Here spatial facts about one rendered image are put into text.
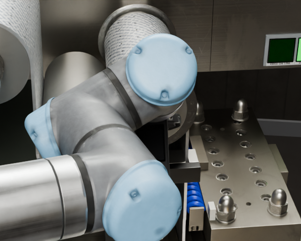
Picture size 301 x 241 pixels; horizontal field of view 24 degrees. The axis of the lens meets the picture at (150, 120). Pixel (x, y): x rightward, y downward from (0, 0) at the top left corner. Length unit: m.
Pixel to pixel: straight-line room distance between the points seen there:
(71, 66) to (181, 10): 0.26
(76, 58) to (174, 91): 0.59
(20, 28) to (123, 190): 0.50
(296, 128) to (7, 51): 2.47
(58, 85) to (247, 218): 0.40
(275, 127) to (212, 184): 2.10
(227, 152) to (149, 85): 0.69
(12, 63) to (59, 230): 0.48
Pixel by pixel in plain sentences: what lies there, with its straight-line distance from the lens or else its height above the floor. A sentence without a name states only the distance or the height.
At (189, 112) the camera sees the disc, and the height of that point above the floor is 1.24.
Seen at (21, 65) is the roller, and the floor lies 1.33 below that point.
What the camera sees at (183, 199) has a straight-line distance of 1.21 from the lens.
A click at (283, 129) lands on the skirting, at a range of 3.39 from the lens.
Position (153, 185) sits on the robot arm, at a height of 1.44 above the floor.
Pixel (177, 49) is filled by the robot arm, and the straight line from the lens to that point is 0.73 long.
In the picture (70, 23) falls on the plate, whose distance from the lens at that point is 1.38.
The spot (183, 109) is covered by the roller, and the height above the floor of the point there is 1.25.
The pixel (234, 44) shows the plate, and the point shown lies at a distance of 1.43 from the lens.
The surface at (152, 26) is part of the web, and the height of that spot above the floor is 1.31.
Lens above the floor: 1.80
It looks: 31 degrees down
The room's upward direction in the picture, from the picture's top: straight up
